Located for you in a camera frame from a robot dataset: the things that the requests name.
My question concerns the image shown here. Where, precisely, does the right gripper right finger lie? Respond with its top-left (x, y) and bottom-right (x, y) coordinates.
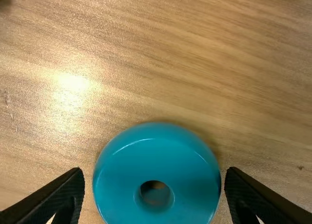
top-left (223, 167), bottom-right (312, 224)

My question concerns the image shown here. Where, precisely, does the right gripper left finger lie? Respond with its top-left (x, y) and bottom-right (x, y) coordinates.
top-left (0, 167), bottom-right (86, 224)

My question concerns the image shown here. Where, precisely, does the light blue ring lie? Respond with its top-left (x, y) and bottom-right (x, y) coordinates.
top-left (92, 121), bottom-right (222, 224)

